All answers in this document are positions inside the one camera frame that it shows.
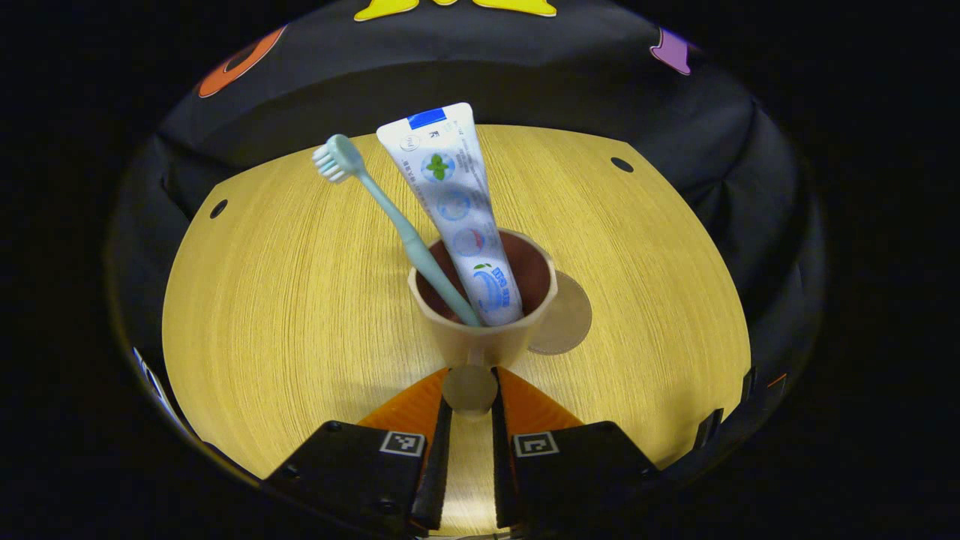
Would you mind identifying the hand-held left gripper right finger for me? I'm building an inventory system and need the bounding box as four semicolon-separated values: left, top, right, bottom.
491;366;661;530

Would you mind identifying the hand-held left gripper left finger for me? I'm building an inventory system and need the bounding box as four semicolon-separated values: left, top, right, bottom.
262;367;453;537

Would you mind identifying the beige cup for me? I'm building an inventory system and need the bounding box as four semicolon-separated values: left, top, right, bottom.
407;229;560;416

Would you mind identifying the round brown coaster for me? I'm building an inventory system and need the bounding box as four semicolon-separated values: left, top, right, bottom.
527;270;593;356

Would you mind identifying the pale green toothbrush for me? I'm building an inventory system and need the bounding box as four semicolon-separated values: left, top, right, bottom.
312;134;483;328

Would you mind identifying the white toothpaste tube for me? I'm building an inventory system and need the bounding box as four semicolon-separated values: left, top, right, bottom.
376;103;524;328

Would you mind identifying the black backdrop cloth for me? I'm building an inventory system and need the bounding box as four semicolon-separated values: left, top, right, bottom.
109;0;826;376

